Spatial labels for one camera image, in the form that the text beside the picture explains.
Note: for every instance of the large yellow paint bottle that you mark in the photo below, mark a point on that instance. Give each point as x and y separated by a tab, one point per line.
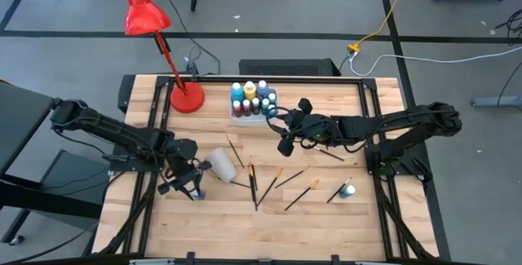
249	90

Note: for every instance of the red desk lamp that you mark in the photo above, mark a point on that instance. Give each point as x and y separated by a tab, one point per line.
142	12

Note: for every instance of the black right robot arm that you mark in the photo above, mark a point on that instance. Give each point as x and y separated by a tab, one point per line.
408	120

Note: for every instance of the black computer case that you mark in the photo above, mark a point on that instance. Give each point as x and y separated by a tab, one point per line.
285	68

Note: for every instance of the black side desk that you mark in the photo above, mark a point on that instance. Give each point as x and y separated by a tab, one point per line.
20	114

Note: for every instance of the black aluminium table frame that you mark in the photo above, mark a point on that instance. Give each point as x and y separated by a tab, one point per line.
306	80

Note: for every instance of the white plastic bin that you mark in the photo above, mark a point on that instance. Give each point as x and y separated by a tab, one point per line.
249	120

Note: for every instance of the large turquoise paint bottle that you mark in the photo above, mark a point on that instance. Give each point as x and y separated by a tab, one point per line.
237	92

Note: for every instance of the large purple paint bottle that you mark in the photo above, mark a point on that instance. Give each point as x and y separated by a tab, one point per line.
262	89

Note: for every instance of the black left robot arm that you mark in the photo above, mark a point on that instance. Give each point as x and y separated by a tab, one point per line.
122	130

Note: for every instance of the beige plastic cup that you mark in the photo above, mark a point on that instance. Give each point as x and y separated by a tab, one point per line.
222	165

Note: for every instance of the small black paint bottle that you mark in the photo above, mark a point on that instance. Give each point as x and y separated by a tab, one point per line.
255	105

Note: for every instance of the small blue paint bottle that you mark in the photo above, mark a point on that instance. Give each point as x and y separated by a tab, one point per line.
198	195

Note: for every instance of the small sky-blue paint bottle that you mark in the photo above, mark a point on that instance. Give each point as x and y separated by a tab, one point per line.
271	110

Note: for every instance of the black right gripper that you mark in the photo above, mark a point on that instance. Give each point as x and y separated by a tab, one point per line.
316	128

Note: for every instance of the grey desk foot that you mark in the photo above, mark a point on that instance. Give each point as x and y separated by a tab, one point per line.
497	102

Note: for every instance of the small teal paint bottle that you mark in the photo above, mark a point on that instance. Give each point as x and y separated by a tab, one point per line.
348	191
272	97

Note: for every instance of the black paintbrush silver ferrule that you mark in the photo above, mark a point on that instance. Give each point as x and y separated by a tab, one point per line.
332	155

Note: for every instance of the small green paint bottle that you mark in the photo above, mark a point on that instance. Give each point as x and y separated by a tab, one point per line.
265	104

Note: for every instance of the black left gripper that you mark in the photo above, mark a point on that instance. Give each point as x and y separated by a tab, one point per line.
183	167

